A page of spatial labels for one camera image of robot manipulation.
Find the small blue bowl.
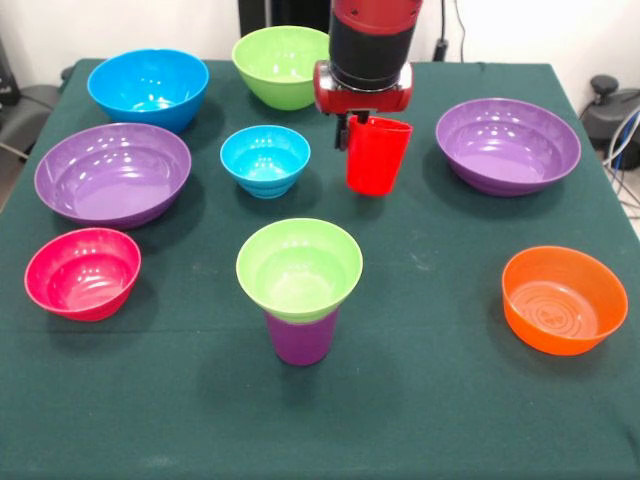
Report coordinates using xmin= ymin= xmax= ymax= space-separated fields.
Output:
xmin=219 ymin=124 xmax=312 ymax=200

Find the black office chair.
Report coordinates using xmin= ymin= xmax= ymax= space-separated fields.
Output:
xmin=0 ymin=84 xmax=64 ymax=151

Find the large blue bowl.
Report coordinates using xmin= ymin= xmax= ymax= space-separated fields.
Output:
xmin=86 ymin=48 xmax=211 ymax=135

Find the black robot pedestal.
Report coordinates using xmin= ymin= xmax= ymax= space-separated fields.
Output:
xmin=238 ymin=0 xmax=334 ymax=51

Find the dark green tablecloth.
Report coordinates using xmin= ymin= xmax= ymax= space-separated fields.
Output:
xmin=0 ymin=58 xmax=640 ymax=480

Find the red cup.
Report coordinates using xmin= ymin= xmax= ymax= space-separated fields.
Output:
xmin=345 ymin=113 xmax=415 ymax=195

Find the black grey machine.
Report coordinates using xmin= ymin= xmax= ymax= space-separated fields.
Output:
xmin=579 ymin=74 xmax=640 ymax=151

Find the pink bowl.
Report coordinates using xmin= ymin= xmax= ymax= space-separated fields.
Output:
xmin=23 ymin=227 xmax=143 ymax=322

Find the orange bowl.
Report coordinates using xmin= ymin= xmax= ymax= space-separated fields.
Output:
xmin=501 ymin=245 xmax=630 ymax=357

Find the wide purple bowl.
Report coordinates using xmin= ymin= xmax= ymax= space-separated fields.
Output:
xmin=33 ymin=122 xmax=193 ymax=231
xmin=434 ymin=98 xmax=583 ymax=197

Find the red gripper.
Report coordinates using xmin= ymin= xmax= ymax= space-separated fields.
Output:
xmin=313 ymin=60 xmax=415 ymax=152

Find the grey cable bundle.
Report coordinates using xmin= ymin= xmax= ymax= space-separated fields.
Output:
xmin=602 ymin=107 xmax=640 ymax=221

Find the purple cup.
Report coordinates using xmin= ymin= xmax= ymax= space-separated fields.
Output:
xmin=263 ymin=307 xmax=341 ymax=368

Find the small green bowl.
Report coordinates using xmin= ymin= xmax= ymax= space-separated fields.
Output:
xmin=235 ymin=217 xmax=365 ymax=324

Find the large green bowl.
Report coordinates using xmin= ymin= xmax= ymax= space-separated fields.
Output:
xmin=231 ymin=25 xmax=331 ymax=112

